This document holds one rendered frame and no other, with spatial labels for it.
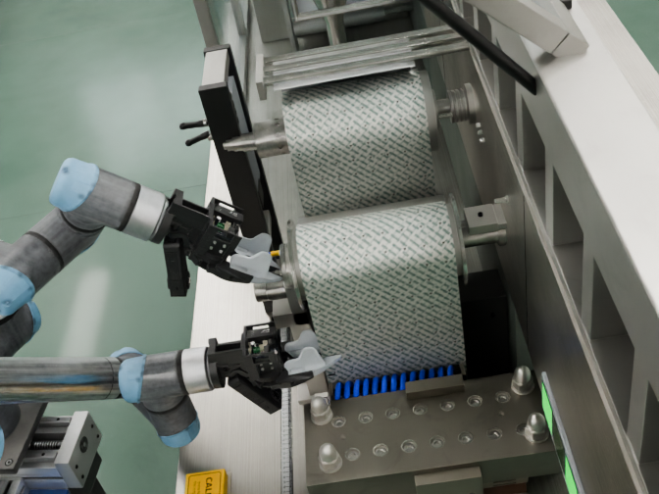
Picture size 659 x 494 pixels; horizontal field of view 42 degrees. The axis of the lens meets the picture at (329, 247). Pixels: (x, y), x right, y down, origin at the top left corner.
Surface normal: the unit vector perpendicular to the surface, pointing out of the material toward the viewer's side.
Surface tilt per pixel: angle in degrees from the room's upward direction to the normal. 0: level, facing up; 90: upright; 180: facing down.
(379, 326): 90
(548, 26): 90
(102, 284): 0
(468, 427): 0
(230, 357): 90
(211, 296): 0
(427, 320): 90
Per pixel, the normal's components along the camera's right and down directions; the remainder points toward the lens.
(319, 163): 0.06, 0.66
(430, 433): -0.17, -0.75
